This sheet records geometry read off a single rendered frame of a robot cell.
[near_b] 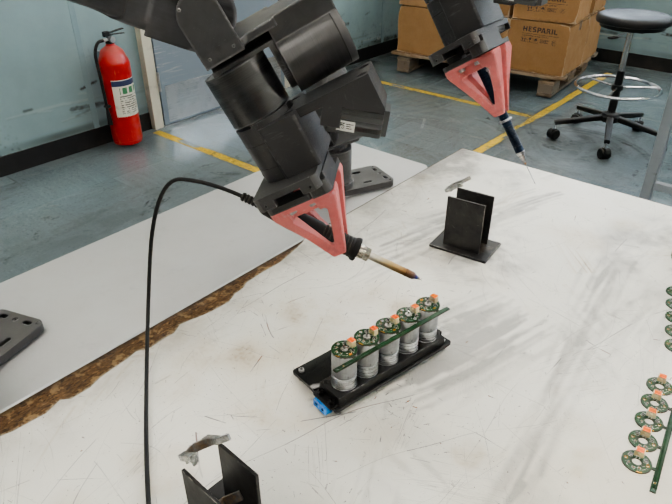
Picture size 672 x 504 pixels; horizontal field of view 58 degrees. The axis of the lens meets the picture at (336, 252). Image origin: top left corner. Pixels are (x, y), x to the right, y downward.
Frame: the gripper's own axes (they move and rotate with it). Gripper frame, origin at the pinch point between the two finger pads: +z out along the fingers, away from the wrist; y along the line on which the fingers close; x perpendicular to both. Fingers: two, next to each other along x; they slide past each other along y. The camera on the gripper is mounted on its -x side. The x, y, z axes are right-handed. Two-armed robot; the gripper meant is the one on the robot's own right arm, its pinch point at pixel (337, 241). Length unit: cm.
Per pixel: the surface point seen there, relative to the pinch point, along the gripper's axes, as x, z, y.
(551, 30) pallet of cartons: -60, 85, 338
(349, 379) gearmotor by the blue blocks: 2.5, 9.3, -9.5
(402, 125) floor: 34, 81, 277
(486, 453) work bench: -7.2, 18.2, -14.0
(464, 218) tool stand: -9.6, 13.6, 20.5
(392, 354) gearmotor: -1.0, 11.1, -5.6
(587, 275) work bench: -21.2, 25.6, 16.3
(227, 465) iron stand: 9.3, 4.0, -21.6
